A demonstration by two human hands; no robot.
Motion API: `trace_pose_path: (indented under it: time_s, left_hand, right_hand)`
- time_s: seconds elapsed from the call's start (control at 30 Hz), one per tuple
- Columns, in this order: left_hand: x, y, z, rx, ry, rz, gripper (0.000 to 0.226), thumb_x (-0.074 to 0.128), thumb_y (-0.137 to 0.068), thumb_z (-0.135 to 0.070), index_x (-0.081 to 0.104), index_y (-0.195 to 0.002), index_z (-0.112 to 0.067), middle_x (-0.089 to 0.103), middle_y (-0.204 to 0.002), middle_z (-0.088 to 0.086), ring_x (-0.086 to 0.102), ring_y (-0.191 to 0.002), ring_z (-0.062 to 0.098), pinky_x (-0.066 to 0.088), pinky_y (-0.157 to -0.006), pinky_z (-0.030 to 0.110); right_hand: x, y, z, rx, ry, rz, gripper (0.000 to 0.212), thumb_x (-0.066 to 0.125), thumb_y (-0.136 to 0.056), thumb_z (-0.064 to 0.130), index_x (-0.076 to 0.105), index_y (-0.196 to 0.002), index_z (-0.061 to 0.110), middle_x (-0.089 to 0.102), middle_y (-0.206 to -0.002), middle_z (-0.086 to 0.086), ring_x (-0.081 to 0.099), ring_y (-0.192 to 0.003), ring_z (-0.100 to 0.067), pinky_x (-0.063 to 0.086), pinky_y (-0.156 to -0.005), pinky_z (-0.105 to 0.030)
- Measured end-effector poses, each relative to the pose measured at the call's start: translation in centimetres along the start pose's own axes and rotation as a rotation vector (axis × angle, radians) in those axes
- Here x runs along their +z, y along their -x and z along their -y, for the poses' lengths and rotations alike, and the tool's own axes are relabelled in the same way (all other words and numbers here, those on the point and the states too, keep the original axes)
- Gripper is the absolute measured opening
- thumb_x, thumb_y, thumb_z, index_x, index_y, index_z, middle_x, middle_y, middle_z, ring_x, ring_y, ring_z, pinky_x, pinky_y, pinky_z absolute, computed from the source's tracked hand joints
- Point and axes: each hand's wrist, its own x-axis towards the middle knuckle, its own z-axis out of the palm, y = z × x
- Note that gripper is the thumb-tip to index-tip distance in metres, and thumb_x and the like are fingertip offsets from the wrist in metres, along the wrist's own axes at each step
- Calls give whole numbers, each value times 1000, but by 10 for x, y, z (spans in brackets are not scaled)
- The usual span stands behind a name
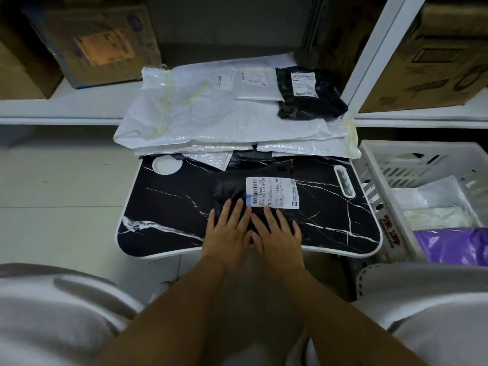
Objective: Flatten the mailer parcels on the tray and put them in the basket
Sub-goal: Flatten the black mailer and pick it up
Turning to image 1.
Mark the person's left hand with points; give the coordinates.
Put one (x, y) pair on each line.
(228, 240)

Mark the person's right hand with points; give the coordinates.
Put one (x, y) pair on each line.
(280, 247)

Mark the pile of white mailers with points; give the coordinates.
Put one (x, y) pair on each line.
(305, 146)

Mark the large white bubble mailer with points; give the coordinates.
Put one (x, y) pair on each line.
(228, 118)

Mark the translucent white bubble mailer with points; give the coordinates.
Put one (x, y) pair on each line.
(431, 194)

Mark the cream mailer with handwritten label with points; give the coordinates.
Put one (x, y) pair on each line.
(438, 219)

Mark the white plastic basket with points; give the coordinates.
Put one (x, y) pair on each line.
(419, 146)

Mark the purple mailer bag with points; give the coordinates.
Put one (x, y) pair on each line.
(453, 245)

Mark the white metal shelf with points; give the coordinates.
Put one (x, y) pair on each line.
(57, 106)

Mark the person's left forearm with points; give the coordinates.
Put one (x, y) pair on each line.
(167, 324)

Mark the person's right forearm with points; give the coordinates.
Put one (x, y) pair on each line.
(343, 327)

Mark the person's left white shoe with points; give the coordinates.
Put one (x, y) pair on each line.
(162, 289)

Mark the person's white shorts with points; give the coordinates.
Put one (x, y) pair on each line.
(57, 320)

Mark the black marble lap table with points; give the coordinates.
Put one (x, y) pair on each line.
(164, 209)

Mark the cardboard box with orange label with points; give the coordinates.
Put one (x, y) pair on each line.
(95, 45)

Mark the cardboard box with black print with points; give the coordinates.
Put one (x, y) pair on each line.
(431, 64)

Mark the plain brown cardboard box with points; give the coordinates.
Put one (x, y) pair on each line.
(19, 72)

